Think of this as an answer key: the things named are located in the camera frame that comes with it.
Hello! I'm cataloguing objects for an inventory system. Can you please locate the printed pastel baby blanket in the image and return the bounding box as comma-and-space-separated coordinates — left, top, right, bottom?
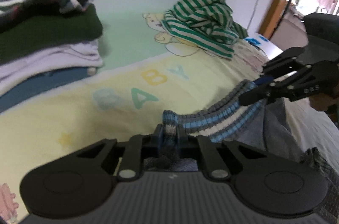
0, 12, 339, 224

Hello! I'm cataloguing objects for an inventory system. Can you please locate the folded blue garment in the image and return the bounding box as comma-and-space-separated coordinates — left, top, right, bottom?
0, 68, 97, 113

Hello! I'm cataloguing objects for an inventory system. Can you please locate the blue packet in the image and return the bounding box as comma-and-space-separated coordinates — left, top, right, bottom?
245, 35, 270, 46

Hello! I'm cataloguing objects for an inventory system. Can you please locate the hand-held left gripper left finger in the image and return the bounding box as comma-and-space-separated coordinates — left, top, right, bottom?
75, 123, 163, 181

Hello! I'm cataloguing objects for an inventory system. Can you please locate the person's right hand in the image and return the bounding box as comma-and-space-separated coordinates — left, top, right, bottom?
308, 93, 339, 113

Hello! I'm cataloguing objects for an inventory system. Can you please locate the folded dark green garment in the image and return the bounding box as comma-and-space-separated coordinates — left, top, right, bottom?
0, 4, 104, 66

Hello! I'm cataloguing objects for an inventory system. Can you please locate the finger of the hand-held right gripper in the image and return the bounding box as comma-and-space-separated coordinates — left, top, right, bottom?
253, 47, 308, 85
238, 61, 339, 107

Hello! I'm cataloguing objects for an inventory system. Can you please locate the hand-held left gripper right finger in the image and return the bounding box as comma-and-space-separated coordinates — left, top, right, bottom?
177, 125, 265, 180

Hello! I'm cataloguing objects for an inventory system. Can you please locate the blue-grey knitted sweater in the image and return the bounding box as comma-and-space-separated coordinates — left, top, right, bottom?
143, 80, 339, 224

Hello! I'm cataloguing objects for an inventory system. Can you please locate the green white striped garment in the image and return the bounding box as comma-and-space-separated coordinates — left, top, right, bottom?
161, 0, 248, 59

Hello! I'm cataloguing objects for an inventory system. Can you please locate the white side table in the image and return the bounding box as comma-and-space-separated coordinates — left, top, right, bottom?
245, 33, 284, 59

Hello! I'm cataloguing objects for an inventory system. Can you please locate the folded plaid garment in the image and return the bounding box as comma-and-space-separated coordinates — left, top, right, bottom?
0, 0, 102, 34

